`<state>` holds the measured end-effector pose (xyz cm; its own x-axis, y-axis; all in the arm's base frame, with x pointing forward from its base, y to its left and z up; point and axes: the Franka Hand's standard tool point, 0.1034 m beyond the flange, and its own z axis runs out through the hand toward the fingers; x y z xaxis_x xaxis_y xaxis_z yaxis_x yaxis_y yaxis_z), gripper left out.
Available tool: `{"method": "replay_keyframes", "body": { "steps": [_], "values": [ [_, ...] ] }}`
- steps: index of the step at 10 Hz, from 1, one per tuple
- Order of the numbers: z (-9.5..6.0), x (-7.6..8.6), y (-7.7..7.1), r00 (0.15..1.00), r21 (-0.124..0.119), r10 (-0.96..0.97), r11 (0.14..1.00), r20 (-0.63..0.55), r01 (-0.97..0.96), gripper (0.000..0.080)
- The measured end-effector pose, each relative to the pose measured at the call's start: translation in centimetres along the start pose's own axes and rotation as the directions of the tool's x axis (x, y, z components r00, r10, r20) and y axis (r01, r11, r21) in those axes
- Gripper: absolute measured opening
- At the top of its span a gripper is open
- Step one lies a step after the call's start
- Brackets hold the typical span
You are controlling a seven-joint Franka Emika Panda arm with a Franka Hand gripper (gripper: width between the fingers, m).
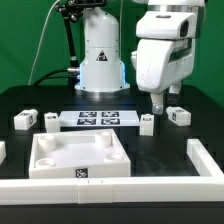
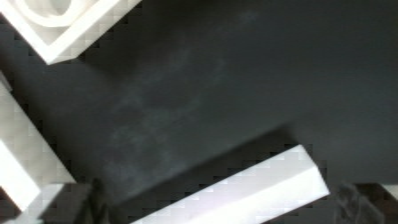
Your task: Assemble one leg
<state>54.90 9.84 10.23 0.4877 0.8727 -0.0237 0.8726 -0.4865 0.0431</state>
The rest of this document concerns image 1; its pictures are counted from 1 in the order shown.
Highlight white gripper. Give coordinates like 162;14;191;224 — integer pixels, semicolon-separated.
133;11;197;115

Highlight white square tabletop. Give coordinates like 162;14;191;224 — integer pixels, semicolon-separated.
28;129;131;179

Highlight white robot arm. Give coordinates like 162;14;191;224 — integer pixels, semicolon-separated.
75;0;205;114

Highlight white obstacle fence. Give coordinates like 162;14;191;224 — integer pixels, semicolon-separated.
0;139;224;205

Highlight white block at left edge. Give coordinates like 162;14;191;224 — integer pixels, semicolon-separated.
0;141;6;165

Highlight white marker base plate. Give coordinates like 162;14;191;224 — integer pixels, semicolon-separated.
59;110;139;127

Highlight black cables at base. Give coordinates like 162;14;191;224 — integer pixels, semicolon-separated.
32;68;81;87

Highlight black camera stand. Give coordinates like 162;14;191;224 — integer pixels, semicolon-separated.
55;0;108;76

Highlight white cable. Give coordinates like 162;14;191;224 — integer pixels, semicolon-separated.
27;0;63;86

